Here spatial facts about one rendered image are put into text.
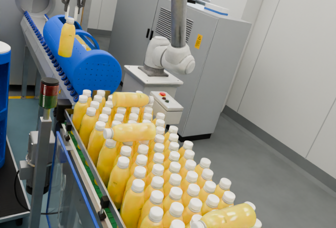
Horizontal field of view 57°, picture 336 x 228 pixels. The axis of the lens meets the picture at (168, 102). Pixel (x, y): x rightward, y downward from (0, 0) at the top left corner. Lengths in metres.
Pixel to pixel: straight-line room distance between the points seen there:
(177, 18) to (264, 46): 2.45
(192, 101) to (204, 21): 0.84
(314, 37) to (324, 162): 1.41
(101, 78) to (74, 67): 0.16
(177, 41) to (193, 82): 1.30
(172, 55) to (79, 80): 0.67
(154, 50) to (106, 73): 0.56
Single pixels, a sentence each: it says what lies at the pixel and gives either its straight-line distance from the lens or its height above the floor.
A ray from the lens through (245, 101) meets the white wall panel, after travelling 4.45.
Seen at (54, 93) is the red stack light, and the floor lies 1.22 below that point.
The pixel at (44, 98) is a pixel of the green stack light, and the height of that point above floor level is 1.20.
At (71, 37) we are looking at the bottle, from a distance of 1.67.
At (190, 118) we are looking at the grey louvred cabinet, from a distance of 3.43.
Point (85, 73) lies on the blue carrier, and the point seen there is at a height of 1.11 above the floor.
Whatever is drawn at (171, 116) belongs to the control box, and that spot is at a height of 1.05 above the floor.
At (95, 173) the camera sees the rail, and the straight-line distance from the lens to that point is 1.21.
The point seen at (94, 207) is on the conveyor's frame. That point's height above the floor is 0.89.
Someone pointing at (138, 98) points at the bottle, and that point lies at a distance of 1.45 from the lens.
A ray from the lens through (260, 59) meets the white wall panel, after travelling 4.31.
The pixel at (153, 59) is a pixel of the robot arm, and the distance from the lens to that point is 2.21.
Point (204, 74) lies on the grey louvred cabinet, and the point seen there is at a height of 0.85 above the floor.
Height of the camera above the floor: 1.71
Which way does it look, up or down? 22 degrees down
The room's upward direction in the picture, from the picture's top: 16 degrees clockwise
